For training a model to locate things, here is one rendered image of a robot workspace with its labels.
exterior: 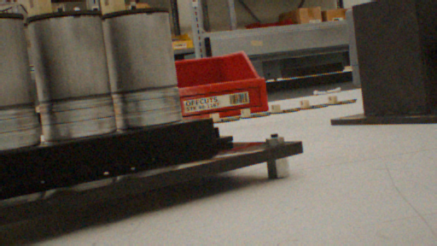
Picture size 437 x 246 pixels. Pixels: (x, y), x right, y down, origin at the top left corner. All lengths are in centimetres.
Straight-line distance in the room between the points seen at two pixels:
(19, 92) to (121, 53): 4
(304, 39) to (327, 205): 283
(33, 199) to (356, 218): 8
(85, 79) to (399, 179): 10
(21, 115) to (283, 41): 275
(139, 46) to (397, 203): 11
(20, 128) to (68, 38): 3
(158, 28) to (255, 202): 8
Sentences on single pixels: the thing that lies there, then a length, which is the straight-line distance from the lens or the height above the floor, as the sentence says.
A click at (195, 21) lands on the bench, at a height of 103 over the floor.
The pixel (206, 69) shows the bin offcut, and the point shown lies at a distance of 73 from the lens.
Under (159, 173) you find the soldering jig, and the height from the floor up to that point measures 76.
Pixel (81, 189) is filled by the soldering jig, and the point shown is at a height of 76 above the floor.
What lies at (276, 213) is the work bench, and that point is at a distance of 17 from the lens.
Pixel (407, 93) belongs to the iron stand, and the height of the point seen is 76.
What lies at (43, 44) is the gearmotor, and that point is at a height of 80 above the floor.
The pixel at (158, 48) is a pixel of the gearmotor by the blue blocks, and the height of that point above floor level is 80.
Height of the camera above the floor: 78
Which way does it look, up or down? 3 degrees down
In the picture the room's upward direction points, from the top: 7 degrees counter-clockwise
